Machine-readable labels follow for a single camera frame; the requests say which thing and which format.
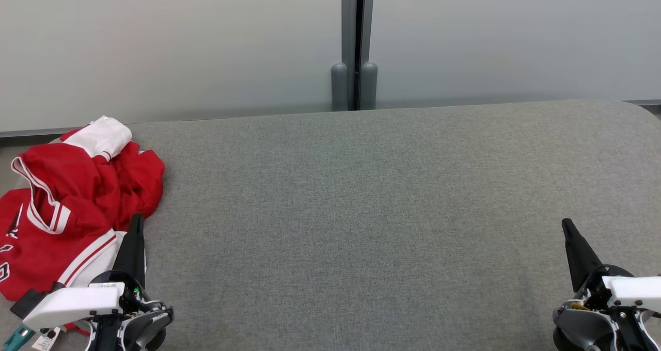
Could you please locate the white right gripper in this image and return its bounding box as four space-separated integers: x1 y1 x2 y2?
561 217 661 313

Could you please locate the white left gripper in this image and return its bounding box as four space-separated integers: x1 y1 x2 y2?
23 213 156 332

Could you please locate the red Bulls basketball jersey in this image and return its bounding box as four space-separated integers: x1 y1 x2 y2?
0 116 148 351

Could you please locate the teal cable connector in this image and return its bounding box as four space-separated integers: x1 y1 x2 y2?
0 324 37 351

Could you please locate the grey rounded post cap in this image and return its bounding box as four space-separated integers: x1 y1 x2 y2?
360 61 379 110
331 62 350 112

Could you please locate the grey window frame post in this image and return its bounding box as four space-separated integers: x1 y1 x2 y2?
341 0 375 111

